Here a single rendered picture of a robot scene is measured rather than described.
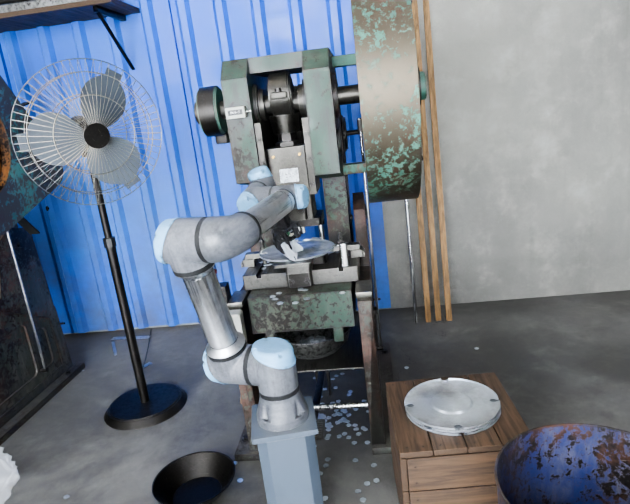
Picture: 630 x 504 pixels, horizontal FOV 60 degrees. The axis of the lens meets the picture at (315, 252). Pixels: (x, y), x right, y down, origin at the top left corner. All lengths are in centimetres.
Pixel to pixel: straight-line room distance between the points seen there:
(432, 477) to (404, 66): 119
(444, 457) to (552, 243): 215
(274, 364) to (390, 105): 84
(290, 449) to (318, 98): 117
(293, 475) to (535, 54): 259
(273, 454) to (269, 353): 29
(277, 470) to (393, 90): 116
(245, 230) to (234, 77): 84
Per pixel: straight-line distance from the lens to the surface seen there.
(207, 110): 211
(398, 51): 173
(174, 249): 137
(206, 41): 338
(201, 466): 229
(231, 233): 132
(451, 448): 165
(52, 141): 240
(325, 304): 203
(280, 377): 154
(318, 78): 200
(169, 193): 349
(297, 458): 164
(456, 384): 191
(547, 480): 161
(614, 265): 375
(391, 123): 173
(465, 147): 334
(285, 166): 207
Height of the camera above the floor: 131
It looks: 15 degrees down
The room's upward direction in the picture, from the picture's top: 7 degrees counter-clockwise
